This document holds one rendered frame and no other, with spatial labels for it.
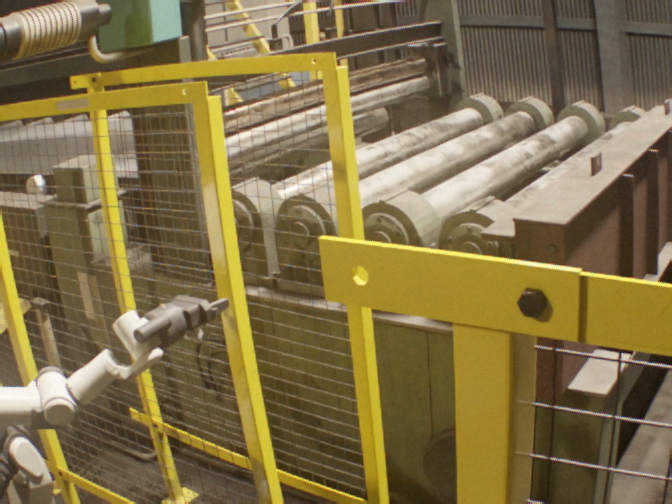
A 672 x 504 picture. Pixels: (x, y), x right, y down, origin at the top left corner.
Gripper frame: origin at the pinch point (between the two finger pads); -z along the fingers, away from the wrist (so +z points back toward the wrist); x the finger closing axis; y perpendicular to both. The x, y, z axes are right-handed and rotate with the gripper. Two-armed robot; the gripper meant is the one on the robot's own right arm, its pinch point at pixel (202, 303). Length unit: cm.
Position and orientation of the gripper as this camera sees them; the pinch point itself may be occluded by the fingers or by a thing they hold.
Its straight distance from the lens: 198.8
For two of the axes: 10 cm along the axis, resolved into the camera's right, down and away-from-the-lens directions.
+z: -5.2, 3.4, -7.8
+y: -1.0, -9.4, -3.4
